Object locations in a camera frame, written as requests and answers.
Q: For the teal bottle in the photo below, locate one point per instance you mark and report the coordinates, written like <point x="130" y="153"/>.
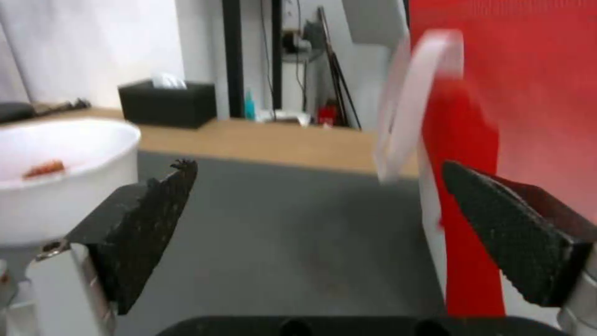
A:
<point x="250" y="105"/>

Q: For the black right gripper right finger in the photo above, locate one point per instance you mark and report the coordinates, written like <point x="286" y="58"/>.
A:
<point x="517" y="238"/>

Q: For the white plastic takeout bowl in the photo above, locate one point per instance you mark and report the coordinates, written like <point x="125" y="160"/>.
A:
<point x="60" y="182"/>

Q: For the orange food scrap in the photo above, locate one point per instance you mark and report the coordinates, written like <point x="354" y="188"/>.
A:
<point x="45" y="168"/>

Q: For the red takeout bag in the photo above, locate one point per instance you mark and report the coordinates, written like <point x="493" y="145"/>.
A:
<point x="527" y="98"/>

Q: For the black tissue box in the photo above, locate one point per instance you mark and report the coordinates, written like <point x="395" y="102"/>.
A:
<point x="168" y="103"/>

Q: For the red container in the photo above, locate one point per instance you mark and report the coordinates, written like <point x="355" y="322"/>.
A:
<point x="329" y="115"/>

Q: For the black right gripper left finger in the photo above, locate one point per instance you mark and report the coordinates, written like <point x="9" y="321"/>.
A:
<point x="140" y="238"/>

